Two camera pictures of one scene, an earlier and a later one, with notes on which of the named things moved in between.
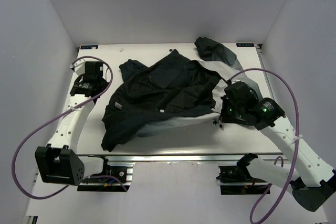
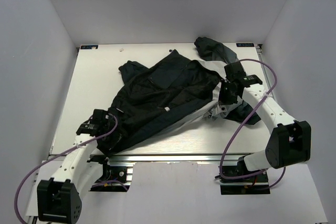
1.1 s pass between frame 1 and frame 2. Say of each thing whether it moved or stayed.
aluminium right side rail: stayed
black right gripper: moved
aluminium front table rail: stayed
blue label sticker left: stayed
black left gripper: moved
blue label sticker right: stayed
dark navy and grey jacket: moved
